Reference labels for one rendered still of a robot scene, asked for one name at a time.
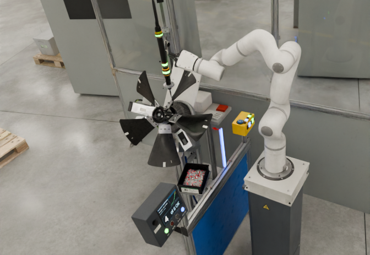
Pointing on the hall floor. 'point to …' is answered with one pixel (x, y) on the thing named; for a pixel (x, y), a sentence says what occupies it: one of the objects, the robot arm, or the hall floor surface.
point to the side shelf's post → (211, 151)
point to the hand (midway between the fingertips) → (172, 55)
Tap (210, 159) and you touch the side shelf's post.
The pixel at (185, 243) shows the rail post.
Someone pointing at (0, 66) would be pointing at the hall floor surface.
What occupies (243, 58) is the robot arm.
